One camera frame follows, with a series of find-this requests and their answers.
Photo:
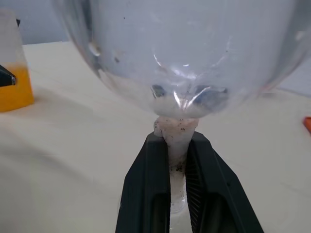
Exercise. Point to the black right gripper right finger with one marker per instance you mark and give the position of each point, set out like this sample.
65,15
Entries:
213,194

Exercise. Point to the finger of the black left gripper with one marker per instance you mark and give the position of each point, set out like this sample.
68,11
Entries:
7,77
18,23

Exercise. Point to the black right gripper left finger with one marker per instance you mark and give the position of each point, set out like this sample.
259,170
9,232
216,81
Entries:
145,194

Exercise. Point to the clear bottle with orange drink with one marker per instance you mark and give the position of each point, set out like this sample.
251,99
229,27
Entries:
14,97

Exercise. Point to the clear wine glass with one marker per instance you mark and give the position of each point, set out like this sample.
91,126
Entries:
170,48

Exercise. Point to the orange hacksaw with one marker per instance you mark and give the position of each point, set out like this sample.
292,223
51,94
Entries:
308,123

